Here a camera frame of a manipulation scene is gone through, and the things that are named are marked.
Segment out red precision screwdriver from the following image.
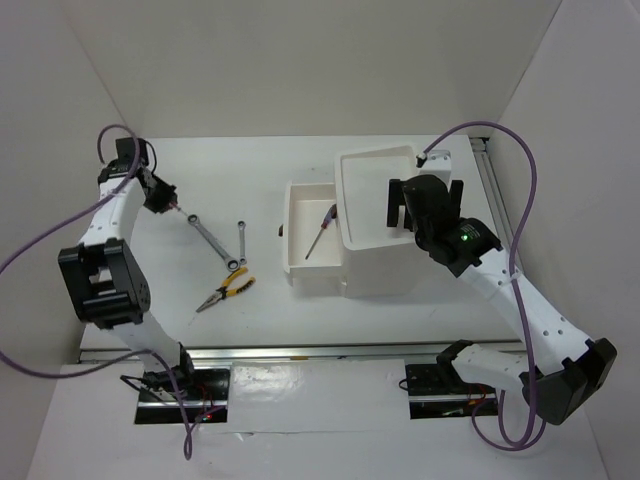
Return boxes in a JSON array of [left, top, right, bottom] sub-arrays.
[[171, 203, 189, 217]]

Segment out purple precision screwdriver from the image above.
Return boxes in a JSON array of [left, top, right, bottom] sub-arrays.
[[304, 204, 337, 260]]

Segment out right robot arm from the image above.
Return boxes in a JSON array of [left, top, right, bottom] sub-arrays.
[[387, 175, 617, 425]]

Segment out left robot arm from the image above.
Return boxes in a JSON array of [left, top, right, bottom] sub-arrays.
[[58, 137, 198, 399]]

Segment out white drawer cabinet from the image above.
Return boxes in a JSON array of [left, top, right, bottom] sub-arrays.
[[330, 143, 444, 297]]

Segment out small ratchet wrench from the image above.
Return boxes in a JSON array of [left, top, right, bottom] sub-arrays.
[[237, 220, 247, 265]]

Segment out large ratchet wrench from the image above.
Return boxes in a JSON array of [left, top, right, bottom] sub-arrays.
[[187, 214, 240, 272]]

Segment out yellow black pliers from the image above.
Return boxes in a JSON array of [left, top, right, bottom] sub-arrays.
[[196, 267, 256, 313]]

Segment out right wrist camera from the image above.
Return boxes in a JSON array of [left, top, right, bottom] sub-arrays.
[[416, 149, 451, 181]]

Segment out right aluminium rail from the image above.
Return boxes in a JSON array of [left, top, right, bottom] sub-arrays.
[[470, 137, 510, 228]]

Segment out aluminium rail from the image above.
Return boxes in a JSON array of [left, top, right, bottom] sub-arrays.
[[470, 137, 510, 228], [78, 341, 524, 364]]

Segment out front aluminium rail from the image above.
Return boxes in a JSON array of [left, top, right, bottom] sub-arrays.
[[78, 341, 524, 364]]

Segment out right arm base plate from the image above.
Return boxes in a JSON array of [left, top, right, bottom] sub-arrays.
[[398, 364, 498, 420]]

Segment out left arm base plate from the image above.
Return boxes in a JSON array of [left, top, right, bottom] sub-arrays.
[[120, 366, 231, 425]]

